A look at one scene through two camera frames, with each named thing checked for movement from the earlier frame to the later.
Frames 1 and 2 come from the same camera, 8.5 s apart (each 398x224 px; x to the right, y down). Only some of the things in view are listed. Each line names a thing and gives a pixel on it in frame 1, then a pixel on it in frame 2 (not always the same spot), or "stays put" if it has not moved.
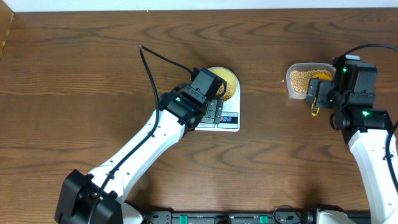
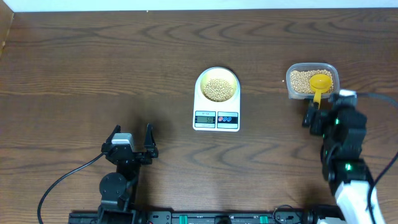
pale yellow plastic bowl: [232, 83] stays put
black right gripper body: [326, 96] to [321, 126]
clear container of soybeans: [299, 74] stays put
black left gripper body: [214, 111] to [137, 155]
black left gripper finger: [213, 113] to [117, 129]
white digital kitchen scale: [231, 118] stays put
